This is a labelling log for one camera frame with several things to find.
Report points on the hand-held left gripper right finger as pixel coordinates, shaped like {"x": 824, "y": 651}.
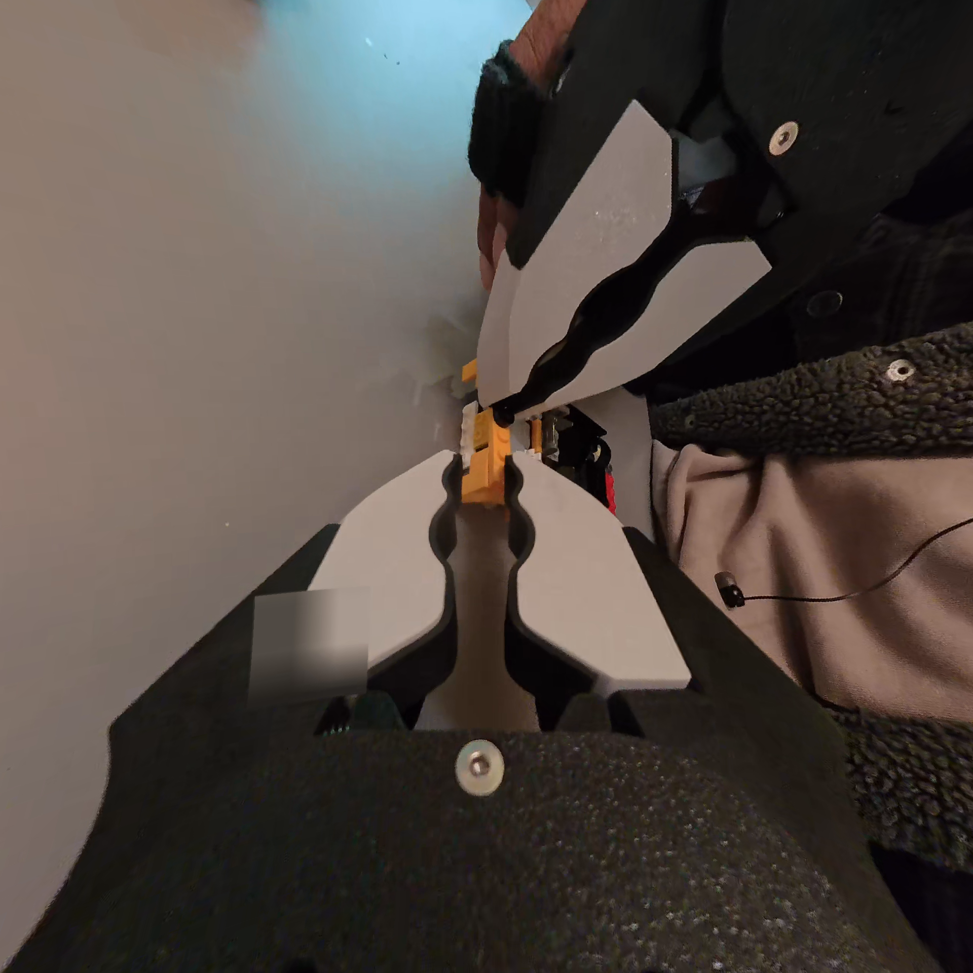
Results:
{"x": 585, "y": 593}

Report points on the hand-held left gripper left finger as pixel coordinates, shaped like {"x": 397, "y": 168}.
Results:
{"x": 388, "y": 547}

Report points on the person's right hand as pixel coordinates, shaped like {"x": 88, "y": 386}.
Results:
{"x": 502, "y": 129}

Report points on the black orange lego car chassis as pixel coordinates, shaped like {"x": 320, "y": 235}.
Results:
{"x": 486, "y": 456}

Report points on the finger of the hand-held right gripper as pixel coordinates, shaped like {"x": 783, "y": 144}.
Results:
{"x": 600, "y": 213}
{"x": 684, "y": 304}

